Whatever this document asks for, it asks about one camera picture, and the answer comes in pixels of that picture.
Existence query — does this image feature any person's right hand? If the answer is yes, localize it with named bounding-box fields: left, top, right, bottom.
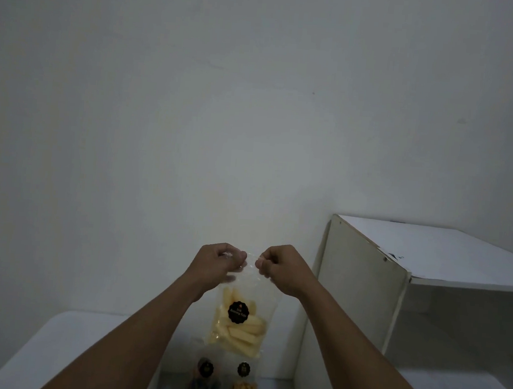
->
left=253, top=242, right=322, bottom=302

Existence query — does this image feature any person's left hand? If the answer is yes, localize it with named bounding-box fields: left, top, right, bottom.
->
left=179, top=240, right=249, bottom=308

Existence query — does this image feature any clear bag of yellow sticks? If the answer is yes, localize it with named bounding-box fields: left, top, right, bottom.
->
left=207, top=250, right=284, bottom=361

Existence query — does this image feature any person's right forearm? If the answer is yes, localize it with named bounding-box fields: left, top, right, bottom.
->
left=294, top=279, right=455, bottom=389

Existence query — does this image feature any person's left forearm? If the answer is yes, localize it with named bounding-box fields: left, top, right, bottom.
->
left=39, top=266, right=198, bottom=389

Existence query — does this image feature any clear bag of orange snacks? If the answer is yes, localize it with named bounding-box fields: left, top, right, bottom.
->
left=226, top=354, right=264, bottom=389

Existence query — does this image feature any clear bag of dark snacks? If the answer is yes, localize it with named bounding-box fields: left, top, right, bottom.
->
left=183, top=338, right=228, bottom=389

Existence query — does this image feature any white open shelf cabinet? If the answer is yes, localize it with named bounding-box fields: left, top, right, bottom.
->
left=292, top=212, right=513, bottom=389

